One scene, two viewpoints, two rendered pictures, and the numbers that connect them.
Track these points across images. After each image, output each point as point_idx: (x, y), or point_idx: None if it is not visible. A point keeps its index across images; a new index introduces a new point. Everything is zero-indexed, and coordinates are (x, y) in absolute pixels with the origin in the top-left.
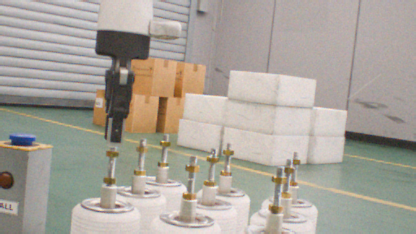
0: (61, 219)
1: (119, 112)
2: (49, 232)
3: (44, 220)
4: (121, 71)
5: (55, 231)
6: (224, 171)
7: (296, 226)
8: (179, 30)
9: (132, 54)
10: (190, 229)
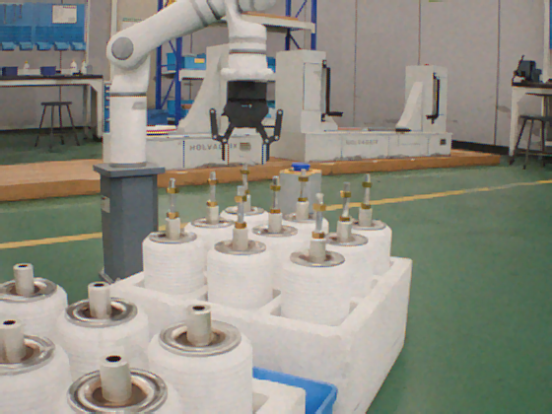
0: None
1: None
2: (540, 308)
3: None
4: None
5: (547, 310)
6: (340, 215)
7: (210, 249)
8: (222, 74)
9: (227, 97)
10: (188, 223)
